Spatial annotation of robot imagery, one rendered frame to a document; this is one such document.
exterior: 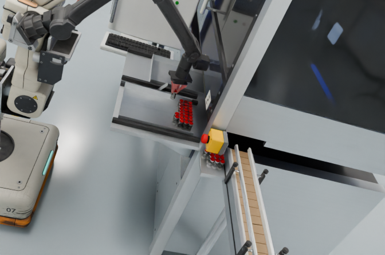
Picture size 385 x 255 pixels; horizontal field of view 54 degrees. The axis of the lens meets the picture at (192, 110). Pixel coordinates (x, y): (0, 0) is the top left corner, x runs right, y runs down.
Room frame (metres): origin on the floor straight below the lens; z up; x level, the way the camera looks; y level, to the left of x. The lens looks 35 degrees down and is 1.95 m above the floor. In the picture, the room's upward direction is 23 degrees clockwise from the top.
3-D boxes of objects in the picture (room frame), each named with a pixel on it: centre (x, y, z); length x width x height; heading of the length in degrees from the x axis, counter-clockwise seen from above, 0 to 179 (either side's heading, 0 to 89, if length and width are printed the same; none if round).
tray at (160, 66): (1.79, 0.13, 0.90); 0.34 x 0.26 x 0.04; 105
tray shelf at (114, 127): (1.61, 0.15, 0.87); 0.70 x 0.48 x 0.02; 15
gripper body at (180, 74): (1.49, 0.11, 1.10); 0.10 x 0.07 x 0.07; 121
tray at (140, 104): (1.43, 0.15, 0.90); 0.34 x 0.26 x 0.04; 105
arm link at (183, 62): (1.49, 0.10, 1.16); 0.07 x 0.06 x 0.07; 117
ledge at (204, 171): (1.25, -0.18, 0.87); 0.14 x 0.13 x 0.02; 105
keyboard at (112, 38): (2.05, 0.45, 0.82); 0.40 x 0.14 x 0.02; 104
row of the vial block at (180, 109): (1.46, 0.05, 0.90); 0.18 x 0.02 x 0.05; 15
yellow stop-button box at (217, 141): (1.25, -0.14, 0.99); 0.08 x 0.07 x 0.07; 105
